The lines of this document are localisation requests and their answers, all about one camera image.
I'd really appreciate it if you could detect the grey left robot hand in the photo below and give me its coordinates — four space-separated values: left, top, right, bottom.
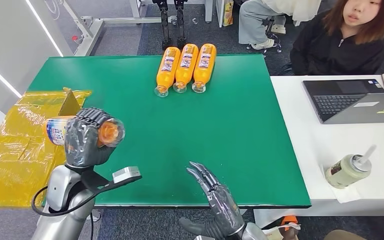
64 107 117 170

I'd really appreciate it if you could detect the person at white desk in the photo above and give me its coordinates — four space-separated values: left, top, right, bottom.
289 0 384 76

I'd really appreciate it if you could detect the person seated in chair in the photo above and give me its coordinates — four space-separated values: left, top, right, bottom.
238 0 322 51

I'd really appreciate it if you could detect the tan round seat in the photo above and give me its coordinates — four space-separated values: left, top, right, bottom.
322 229 368 240

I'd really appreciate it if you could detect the orange tool with white tag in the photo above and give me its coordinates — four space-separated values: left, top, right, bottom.
264 215 303 240

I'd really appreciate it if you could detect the yellow printed carton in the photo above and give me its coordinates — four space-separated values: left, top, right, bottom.
222 0 235 27

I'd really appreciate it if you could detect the background humanoid robot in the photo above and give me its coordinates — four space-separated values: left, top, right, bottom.
152 0 189 51

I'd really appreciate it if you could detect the orange bottle with clear cap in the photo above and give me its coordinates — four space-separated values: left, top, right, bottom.
44 115 126 149
154 46 182 98
173 43 200 94
191 43 217 94

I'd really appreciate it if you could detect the office chair base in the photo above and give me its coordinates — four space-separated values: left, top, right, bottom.
246 15 288 54

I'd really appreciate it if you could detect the white drinking straw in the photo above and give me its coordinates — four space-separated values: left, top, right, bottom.
357 144 377 167

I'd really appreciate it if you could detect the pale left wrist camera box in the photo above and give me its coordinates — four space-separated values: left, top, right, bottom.
112 166 143 184

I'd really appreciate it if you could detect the pale drink cup with lid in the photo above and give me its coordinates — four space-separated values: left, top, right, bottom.
324 153 373 190

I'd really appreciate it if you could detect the yellow plastic-wrapped cardboard box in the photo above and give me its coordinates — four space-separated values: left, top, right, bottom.
0 87 93 210

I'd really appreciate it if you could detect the black and grey laptop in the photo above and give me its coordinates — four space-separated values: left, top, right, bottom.
302 78 384 125

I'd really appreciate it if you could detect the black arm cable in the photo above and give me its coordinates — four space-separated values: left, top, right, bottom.
30 185 97 218

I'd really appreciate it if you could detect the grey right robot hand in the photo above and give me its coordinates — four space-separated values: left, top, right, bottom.
178 161 246 240

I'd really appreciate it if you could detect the white metal stand frame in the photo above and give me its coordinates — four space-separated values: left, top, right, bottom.
44 0 215 57

